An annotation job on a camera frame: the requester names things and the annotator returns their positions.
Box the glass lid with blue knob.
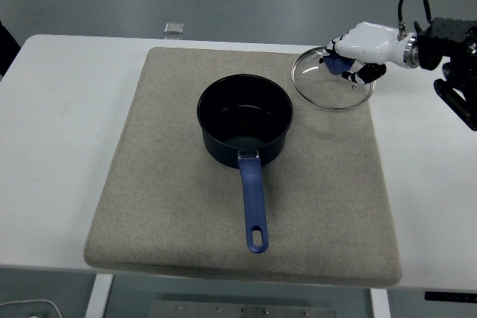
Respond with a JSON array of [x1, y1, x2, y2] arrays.
[[290, 45, 376, 110]]

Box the person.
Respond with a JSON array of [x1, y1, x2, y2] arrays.
[[0, 19, 22, 77]]

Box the dark saucepan with blue handle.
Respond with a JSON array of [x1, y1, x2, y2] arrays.
[[196, 73, 294, 255]]

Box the white table leg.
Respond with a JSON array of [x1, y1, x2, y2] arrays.
[[370, 288, 391, 318], [84, 273, 114, 318]]

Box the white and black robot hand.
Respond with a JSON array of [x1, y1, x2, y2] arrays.
[[319, 22, 409, 86]]

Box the black table control panel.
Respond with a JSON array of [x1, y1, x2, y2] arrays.
[[423, 290, 477, 302]]

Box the beige fabric mat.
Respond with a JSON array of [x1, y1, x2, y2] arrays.
[[83, 46, 403, 289]]

